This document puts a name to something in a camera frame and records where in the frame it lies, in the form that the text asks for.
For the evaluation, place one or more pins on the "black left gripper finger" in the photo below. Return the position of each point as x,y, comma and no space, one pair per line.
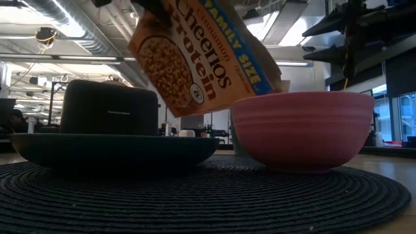
156,11

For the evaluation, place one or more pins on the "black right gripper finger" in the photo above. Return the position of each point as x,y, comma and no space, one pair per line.
328,54
328,27

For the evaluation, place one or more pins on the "Cheerios Protein cereal box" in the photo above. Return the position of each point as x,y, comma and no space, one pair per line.
208,65

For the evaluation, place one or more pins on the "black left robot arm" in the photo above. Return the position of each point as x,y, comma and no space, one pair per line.
101,2

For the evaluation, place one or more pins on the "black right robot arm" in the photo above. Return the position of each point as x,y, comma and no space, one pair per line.
386,14

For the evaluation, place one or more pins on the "pink ribbed bowl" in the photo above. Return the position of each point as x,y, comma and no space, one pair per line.
302,130

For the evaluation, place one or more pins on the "long ceiling light bar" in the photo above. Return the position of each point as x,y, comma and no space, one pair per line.
81,58

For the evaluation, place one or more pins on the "black toaster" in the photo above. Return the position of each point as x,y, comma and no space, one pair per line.
107,110

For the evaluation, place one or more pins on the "white round background object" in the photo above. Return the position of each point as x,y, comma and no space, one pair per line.
187,133

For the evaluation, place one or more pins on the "black background stand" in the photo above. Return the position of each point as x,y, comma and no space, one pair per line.
52,100

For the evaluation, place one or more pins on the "dark green plate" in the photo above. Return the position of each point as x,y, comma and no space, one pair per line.
113,151

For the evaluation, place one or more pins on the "round black woven placemat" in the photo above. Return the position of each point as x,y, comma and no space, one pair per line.
208,201

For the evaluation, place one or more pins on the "silver ceiling air duct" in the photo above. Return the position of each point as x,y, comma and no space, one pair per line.
97,35

